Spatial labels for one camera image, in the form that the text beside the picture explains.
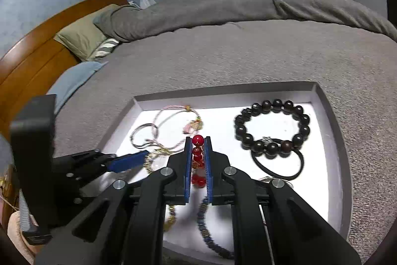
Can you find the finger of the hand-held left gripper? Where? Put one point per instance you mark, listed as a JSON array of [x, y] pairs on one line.
[[83, 158], [130, 161]]

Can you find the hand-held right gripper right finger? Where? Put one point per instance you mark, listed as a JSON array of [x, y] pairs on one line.
[[207, 172]]

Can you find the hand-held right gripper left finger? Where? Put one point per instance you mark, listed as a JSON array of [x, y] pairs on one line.
[[187, 172]]

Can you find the grey cardboard box tray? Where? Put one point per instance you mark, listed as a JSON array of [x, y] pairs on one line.
[[217, 119]]

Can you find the large silver bangle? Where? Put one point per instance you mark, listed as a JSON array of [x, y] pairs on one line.
[[263, 179]]

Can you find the light blue pillow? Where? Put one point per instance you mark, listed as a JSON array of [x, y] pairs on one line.
[[74, 78]]

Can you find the wooden headboard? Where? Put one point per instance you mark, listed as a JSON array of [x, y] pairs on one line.
[[31, 60]]

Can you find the striped pillow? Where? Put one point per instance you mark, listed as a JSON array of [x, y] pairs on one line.
[[107, 46]]

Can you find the olive green pillow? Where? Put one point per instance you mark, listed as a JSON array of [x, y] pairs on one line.
[[80, 35]]

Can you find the white plastic bag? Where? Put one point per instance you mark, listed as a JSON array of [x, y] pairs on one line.
[[145, 1]]

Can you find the grey folded duvet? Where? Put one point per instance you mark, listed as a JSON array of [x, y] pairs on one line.
[[217, 7]]

